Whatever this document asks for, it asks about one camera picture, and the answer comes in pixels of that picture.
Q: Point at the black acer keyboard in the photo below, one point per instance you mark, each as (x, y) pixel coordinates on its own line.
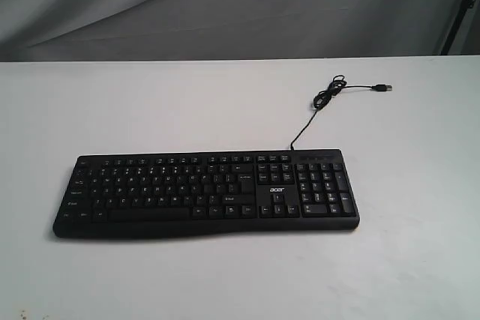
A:
(181, 195)

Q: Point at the grey backdrop cloth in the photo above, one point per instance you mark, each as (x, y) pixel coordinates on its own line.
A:
(144, 30)

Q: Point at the black tripod stand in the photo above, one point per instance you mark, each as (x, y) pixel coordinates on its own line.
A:
(455, 27)

